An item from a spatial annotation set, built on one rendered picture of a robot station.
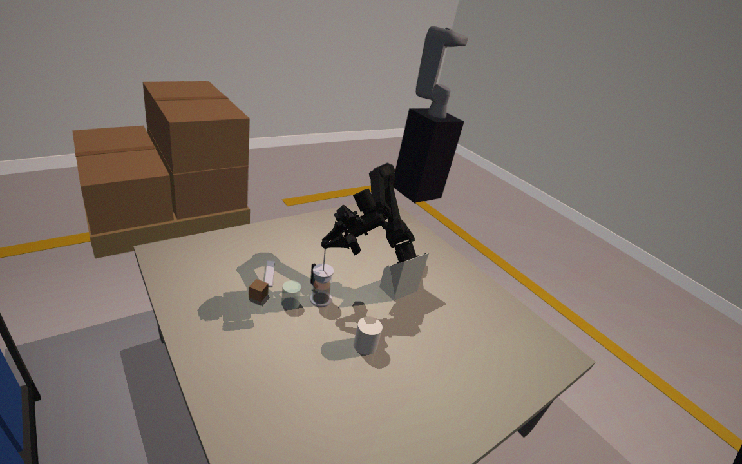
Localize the white flat bar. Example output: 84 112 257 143
265 261 275 287

